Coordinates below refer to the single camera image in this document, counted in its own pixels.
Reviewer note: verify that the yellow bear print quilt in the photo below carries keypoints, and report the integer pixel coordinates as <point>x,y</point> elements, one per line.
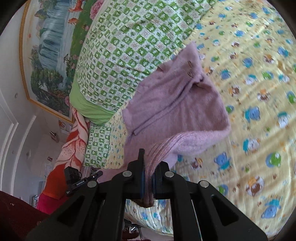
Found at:
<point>248,51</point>

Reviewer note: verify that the red orange floral blanket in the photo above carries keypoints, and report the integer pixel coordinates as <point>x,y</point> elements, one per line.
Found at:
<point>71,155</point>

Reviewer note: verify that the small green checkered pillow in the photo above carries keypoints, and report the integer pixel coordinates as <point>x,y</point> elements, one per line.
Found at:
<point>98,146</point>

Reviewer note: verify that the green white checkered quilt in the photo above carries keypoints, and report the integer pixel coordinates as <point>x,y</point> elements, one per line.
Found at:
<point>126,41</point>

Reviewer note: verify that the framed waterfall landscape painting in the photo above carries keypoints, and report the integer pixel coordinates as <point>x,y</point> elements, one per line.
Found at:
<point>51,38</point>

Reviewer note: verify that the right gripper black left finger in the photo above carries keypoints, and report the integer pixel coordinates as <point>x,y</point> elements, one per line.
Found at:
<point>95,213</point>

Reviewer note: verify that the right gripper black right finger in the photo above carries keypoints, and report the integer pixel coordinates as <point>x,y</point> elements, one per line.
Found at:
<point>199,211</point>

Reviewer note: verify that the pink fleece baby garment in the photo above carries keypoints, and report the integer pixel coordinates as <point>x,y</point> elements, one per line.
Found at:
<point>176,110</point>

